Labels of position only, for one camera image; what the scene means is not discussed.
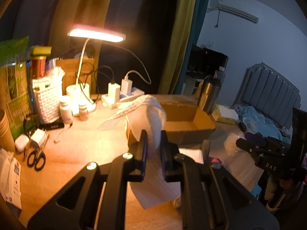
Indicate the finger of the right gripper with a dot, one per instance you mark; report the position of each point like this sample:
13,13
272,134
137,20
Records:
247,146
259,137

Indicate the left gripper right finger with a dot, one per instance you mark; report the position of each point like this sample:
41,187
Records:
211,197

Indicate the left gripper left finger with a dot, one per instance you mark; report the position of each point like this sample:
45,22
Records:
95,198

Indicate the blue patterned blanket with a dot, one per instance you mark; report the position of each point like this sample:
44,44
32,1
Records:
256,122

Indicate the yellow tissue box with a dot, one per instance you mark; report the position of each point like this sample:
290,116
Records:
224,114

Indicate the grey padded headboard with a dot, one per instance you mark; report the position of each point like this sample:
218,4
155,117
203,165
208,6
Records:
270,93

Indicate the steel thermos cup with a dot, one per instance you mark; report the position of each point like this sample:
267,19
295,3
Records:
208,94

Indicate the white paper leaflet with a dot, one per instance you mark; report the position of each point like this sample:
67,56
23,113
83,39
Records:
10,179

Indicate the white earbuds case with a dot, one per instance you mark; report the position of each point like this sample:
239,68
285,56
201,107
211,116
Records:
21,142

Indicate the black flashlight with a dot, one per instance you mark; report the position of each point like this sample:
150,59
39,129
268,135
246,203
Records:
51,126

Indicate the black computer monitor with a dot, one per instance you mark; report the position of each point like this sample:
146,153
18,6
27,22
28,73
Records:
204,62

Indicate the small brown pill bottle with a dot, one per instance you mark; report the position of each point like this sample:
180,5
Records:
83,112

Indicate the stacked paper cups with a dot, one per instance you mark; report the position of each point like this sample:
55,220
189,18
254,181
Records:
6,139

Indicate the white pill bottle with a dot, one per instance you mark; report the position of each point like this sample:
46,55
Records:
66,109

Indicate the white desk lamp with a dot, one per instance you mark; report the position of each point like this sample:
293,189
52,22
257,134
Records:
88,32

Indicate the white power strip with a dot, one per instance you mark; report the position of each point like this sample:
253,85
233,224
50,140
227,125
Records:
135,93

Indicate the white woven basket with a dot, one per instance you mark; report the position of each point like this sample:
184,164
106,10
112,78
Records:
46,99

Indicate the green printed package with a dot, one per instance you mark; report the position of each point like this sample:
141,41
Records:
15,83

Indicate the white air conditioner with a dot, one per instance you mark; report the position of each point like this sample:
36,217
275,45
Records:
216,5

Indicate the yellow teal curtain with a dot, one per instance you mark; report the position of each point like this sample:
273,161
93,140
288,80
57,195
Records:
159,36

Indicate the yellow green sponge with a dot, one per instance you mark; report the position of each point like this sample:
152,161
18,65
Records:
40,51

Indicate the black handled scissors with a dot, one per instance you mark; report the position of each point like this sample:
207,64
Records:
37,158

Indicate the white charger with black cable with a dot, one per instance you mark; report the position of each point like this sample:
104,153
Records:
113,95

